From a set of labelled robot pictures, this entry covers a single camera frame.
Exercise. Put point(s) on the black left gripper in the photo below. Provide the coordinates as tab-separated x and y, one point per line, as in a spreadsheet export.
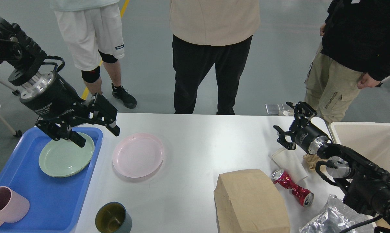
59	108

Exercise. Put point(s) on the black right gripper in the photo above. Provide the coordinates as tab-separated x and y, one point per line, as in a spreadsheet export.
302	132

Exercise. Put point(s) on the pink plastic plate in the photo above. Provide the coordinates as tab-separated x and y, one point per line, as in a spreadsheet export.
138	155

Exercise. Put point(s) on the dark teal mug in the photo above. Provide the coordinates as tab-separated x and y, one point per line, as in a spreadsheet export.
113	218

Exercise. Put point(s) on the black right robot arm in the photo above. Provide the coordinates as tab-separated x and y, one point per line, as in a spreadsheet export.
365	185

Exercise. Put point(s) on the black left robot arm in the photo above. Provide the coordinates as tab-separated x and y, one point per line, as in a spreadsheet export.
26	56

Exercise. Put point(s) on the metal floor plate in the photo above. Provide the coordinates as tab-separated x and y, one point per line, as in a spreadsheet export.
274	109

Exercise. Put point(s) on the white paper cup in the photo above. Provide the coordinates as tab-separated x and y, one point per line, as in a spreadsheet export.
289	162

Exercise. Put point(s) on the crumpled brown paper napkin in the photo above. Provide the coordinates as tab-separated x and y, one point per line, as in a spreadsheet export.
311	160

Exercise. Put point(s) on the light green plate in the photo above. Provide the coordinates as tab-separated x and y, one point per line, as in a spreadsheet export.
64	158

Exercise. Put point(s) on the crushed red soda can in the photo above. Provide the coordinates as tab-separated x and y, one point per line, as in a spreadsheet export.
303	196

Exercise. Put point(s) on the blue plastic tray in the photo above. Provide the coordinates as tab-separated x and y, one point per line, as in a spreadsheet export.
55	203

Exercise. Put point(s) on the beige plastic bin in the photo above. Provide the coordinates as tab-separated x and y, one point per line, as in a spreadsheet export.
371	140

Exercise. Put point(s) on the brown paper bag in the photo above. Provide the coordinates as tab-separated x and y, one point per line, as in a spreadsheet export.
248	202

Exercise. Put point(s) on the person in white shorts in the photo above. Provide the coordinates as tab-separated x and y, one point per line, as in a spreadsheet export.
92	31

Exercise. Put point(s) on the silver foil bag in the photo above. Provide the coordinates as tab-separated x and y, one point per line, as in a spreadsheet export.
333	218

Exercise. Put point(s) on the person in black jacket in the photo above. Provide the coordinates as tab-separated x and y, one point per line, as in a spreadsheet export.
354	54

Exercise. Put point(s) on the person in beige hoodie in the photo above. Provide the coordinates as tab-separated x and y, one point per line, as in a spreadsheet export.
210	33

